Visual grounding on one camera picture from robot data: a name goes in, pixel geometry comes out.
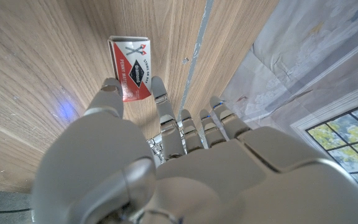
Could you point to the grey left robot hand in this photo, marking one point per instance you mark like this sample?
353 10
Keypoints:
213 180

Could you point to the printed window backdrop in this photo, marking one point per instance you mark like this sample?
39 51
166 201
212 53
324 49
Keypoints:
306 62

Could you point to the red matchbox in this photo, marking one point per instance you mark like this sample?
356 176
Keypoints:
132 68

